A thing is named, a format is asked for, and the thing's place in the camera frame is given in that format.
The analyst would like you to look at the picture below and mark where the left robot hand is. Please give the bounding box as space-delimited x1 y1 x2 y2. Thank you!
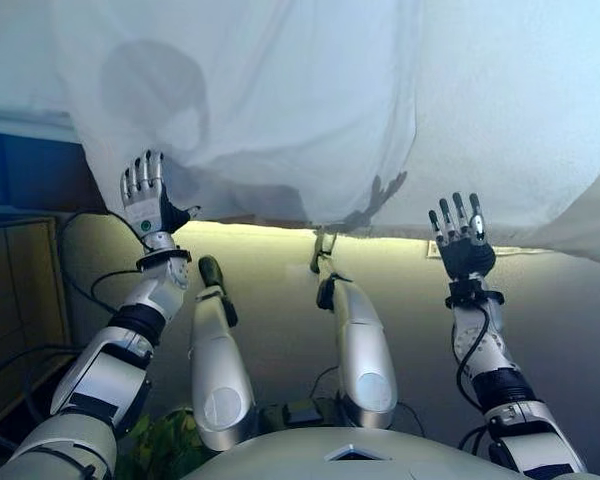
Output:
120 148 203 237

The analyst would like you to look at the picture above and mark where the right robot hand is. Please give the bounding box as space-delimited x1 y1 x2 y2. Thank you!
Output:
427 191 497 282

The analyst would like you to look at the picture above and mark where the white duvet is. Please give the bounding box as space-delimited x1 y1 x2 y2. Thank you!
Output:
0 0 600 267

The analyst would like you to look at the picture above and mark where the right silver robot leg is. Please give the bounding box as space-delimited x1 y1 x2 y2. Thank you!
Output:
309 226 400 430

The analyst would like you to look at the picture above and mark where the silver robot leg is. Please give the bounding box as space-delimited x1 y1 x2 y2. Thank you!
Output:
189 254 257 450
309 226 400 430

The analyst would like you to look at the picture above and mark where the tan wooden nightstand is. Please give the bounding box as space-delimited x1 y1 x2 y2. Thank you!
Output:
0 213 77 427

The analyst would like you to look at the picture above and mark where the left silver robot leg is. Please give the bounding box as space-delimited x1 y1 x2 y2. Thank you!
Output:
189 254 257 450

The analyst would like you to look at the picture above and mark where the grey robot torso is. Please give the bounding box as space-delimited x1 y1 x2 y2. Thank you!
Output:
178 426 522 480

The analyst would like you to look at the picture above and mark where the green leafy plant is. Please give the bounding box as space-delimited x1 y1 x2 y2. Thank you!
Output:
128 406 202 480

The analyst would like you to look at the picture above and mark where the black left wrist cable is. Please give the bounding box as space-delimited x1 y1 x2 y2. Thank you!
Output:
58 211 155 352

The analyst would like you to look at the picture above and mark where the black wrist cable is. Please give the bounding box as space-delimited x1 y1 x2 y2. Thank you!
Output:
58 211 155 352
453 298 494 399

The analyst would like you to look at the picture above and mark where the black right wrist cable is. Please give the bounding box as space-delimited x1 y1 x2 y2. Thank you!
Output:
453 298 494 399

